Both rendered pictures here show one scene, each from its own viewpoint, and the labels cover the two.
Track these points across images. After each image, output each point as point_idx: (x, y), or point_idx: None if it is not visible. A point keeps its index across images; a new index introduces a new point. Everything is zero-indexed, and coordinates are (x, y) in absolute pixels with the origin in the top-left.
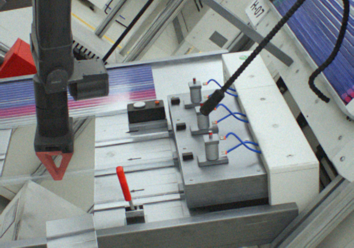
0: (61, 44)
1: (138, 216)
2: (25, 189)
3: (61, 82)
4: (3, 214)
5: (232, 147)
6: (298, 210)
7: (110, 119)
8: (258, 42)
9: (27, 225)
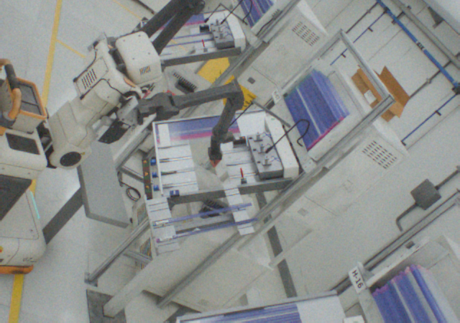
0: (225, 132)
1: (245, 181)
2: None
3: (222, 141)
4: None
5: (272, 158)
6: (292, 179)
7: None
8: (279, 121)
9: None
